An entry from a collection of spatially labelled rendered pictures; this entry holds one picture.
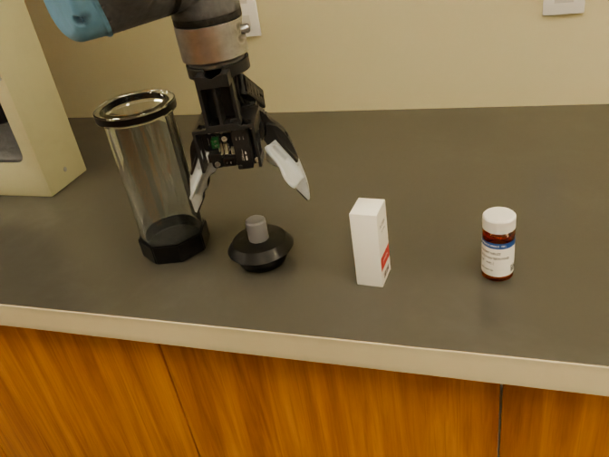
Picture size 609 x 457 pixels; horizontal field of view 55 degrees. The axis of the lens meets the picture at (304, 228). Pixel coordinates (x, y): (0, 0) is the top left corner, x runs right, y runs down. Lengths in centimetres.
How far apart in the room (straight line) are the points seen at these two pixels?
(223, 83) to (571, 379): 47
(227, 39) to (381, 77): 68
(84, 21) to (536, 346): 54
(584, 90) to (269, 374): 83
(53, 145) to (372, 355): 76
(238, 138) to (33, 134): 58
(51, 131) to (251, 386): 63
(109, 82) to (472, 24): 86
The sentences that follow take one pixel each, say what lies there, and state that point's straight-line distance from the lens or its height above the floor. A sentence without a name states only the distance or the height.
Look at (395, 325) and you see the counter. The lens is 69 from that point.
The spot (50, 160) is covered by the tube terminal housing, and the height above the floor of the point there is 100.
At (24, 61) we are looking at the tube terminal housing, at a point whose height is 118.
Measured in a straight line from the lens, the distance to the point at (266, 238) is 80.
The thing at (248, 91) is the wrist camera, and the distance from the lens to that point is 72.
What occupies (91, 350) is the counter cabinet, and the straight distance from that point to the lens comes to 94.
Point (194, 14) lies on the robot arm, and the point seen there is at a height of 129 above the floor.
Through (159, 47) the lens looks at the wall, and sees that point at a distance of 146.
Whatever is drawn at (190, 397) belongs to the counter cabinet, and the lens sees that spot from 91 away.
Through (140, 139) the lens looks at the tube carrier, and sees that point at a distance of 79.
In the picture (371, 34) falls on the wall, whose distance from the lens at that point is 127.
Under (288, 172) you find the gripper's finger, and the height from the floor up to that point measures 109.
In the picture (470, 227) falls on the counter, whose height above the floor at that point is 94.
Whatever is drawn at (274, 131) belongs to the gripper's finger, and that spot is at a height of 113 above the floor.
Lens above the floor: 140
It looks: 31 degrees down
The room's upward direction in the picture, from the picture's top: 9 degrees counter-clockwise
